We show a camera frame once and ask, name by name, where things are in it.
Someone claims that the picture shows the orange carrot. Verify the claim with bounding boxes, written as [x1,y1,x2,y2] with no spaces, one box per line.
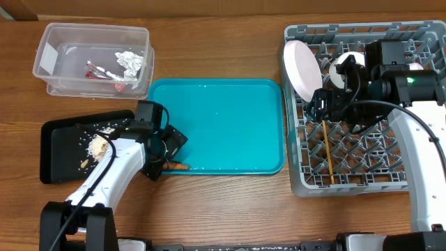
[162,162,190,170]

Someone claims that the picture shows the cream bowl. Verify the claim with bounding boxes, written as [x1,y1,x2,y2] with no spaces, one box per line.
[329,52,365,89]

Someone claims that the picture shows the wooden chopstick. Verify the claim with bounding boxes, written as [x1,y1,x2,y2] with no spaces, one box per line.
[322,121,332,168]
[327,151,335,185]

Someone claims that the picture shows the food scraps and rice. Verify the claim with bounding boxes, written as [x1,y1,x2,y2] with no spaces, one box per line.
[79,124,115,171]

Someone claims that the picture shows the white tissue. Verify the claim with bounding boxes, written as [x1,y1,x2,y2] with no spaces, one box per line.
[115,51,144,89]

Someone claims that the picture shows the red snack wrapper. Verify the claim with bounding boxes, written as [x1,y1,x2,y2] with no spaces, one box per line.
[85,60,126,92]

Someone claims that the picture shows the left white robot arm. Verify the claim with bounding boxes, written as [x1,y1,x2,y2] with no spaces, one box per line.
[39,125,187,250]

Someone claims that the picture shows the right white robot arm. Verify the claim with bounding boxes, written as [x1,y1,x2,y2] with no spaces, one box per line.
[307,69,445,250]

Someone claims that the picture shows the grey dishwasher rack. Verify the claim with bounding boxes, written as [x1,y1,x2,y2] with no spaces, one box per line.
[282,21,445,197]

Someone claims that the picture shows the black waste tray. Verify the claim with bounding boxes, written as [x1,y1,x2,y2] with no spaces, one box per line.
[40,109,134,184]

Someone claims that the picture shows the teal serving tray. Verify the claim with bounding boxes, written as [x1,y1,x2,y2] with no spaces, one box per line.
[148,78,285,176]

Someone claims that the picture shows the clear plastic bin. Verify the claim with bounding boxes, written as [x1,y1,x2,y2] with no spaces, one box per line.
[33,23,155,100]

